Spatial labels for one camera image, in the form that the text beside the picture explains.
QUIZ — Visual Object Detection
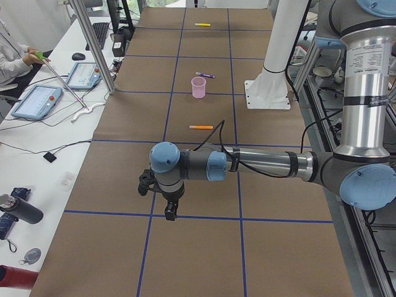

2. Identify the orange marker pen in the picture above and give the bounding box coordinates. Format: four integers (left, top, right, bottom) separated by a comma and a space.
189, 125, 213, 130

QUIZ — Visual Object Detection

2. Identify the purple marker pen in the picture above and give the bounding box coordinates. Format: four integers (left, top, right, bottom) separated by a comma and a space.
195, 72, 215, 79

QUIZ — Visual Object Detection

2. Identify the yellow highlighter pen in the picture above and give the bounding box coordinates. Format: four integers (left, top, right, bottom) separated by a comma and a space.
194, 23, 211, 27

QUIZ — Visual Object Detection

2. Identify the pink pen holder cup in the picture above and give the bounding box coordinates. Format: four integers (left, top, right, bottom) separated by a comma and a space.
191, 76, 206, 98

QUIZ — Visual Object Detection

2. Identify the clear plastic tray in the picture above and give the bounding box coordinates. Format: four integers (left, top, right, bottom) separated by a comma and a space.
56, 171, 76, 192

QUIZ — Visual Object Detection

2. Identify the small black square device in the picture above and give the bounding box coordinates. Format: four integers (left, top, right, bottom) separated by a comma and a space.
43, 152, 57, 163

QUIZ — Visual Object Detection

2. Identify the round grey key tag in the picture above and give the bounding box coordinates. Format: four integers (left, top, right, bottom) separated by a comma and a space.
19, 247, 41, 265

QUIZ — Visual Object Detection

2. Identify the black water bottle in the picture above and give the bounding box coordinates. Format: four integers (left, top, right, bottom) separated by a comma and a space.
1, 194, 43, 224

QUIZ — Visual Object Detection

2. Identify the far teach pendant tablet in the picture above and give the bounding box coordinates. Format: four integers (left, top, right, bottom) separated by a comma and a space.
66, 62, 101, 90

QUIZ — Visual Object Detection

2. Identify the teach pendant tablet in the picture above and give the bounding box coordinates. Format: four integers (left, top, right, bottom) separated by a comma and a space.
11, 85, 63, 120
66, 62, 101, 90

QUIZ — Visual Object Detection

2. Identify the dark blue folded umbrella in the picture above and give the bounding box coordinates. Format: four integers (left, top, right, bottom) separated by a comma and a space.
0, 187, 31, 240

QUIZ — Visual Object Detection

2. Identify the near teach pendant tablet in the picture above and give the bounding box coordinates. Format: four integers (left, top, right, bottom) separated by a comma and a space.
11, 85, 63, 120

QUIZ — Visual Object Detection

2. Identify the black power adapter box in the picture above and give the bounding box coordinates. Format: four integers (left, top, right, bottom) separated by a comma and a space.
112, 29, 131, 58

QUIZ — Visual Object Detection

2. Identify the red bottle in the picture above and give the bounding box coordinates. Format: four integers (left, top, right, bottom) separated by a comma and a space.
0, 265, 38, 290

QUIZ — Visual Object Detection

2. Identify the black computer mouse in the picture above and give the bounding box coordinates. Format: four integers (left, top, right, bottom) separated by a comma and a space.
71, 53, 86, 61

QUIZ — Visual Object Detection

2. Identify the black keyboard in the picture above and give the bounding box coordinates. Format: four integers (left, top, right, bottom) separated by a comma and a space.
92, 22, 110, 50

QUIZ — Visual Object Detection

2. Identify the white bowl on shelf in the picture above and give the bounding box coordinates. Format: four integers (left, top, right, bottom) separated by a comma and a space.
312, 66, 332, 78

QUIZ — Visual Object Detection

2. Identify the seated person white shirt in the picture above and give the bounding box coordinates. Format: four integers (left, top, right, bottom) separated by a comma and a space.
1, 20, 43, 98

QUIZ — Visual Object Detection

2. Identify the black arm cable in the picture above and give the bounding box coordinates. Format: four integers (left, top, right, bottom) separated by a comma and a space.
192, 119, 313, 179

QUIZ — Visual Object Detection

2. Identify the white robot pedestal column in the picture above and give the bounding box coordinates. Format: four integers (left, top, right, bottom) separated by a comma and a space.
244, 0, 310, 110

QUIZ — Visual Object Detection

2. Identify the aluminium frame post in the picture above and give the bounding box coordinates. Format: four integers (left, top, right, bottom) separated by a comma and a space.
69, 0, 115, 95

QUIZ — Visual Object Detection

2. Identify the metal reacher stick green handle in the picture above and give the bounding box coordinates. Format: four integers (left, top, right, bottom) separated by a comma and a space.
34, 51, 91, 113

